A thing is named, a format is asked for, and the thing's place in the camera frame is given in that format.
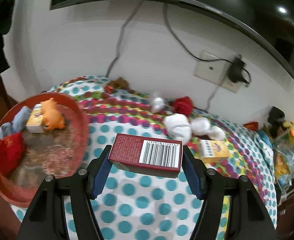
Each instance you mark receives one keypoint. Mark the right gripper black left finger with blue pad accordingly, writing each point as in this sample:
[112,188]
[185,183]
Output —
[45,216]

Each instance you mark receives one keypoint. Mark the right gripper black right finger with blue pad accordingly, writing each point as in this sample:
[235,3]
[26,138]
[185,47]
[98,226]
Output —
[248,216]

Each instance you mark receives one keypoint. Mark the yellow cartoon medicine box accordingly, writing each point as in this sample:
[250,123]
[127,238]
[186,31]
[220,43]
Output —
[211,151]

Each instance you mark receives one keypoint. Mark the white and yellow box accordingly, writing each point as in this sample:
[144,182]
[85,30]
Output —
[34,123]

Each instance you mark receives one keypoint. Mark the orange plush toy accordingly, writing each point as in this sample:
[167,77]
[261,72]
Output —
[51,116]

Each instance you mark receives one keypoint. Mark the dark red barcode box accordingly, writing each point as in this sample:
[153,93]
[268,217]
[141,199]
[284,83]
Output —
[149,156]

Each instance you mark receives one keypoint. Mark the white sock pair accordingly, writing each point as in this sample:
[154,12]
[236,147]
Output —
[178,127]

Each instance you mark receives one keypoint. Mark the red round basket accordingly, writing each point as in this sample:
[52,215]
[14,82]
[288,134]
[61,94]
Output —
[58,152]

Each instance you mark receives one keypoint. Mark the clear plastic bag of snacks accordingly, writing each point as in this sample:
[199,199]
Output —
[283,148]

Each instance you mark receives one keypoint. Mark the red cloth in basket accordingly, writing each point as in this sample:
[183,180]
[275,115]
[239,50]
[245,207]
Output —
[12,149]

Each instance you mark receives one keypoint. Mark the colourful polka dot bedsheet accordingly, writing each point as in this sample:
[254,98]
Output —
[137,184]

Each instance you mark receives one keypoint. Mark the red envelope packet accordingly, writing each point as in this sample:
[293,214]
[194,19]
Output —
[253,126]

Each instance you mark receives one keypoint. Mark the grey blue sock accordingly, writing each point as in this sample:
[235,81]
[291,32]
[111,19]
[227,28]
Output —
[17,124]

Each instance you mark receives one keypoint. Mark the red rolled sock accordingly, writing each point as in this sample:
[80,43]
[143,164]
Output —
[183,106]

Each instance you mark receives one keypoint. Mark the red candy wrapper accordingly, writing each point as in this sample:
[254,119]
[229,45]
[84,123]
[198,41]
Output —
[109,89]

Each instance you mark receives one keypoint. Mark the black power adapter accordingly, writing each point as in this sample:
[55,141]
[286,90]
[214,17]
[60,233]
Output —
[234,72]

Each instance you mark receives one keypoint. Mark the small white sock ball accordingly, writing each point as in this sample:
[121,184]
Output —
[157,103]

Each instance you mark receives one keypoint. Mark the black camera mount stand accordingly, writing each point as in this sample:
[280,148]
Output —
[275,118]

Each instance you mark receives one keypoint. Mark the black plug with cable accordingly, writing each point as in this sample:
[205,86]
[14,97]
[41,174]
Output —
[248,78]

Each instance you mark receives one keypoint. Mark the white wall socket plate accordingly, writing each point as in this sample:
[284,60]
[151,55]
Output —
[214,72]

